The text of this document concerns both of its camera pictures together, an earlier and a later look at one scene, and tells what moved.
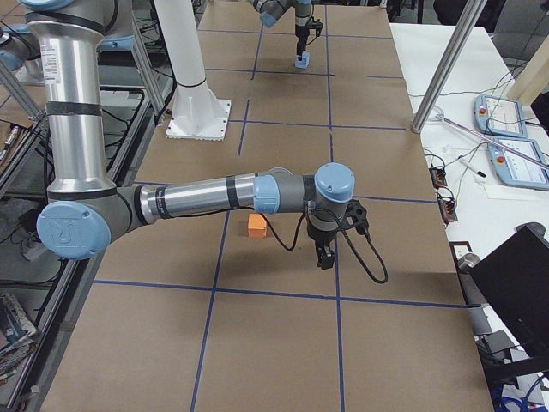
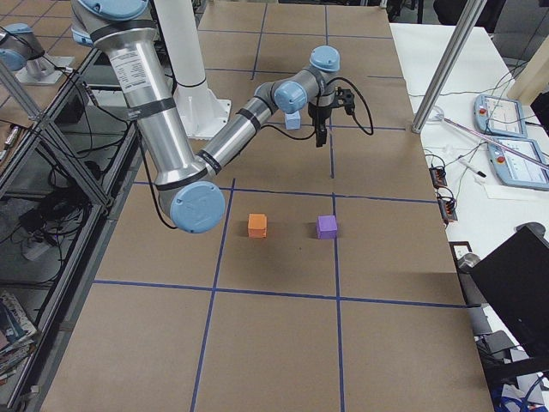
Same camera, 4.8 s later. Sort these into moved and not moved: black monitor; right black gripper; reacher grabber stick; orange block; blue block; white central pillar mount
Moved: right black gripper; blue block
Not moved: white central pillar mount; black monitor; orange block; reacher grabber stick
